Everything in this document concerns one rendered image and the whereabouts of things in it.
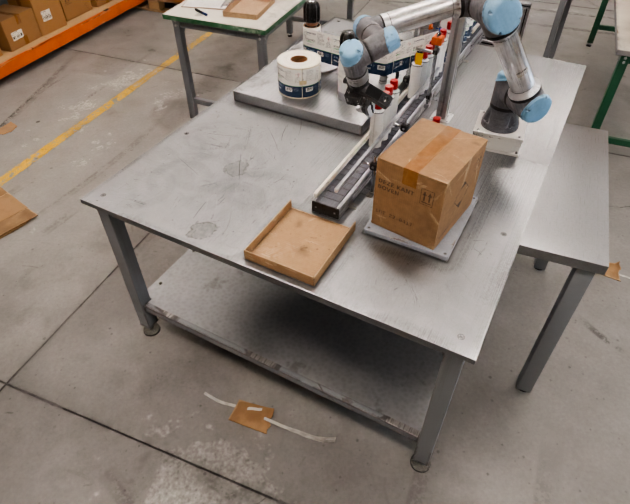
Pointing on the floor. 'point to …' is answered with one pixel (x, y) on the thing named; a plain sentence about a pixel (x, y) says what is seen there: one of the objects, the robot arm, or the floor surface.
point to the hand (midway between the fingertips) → (372, 114)
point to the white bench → (256, 29)
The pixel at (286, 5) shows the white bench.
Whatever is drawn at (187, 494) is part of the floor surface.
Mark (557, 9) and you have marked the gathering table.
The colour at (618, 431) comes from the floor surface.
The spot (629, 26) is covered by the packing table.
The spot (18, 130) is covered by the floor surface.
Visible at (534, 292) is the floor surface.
